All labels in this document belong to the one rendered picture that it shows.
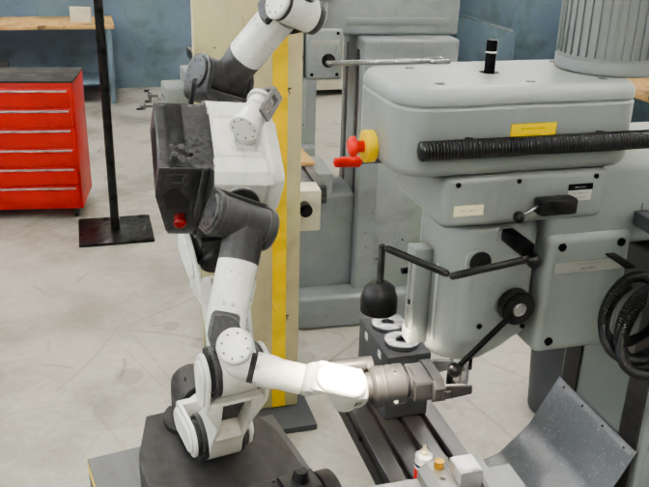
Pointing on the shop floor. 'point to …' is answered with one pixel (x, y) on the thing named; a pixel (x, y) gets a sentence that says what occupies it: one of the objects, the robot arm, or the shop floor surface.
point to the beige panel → (205, 23)
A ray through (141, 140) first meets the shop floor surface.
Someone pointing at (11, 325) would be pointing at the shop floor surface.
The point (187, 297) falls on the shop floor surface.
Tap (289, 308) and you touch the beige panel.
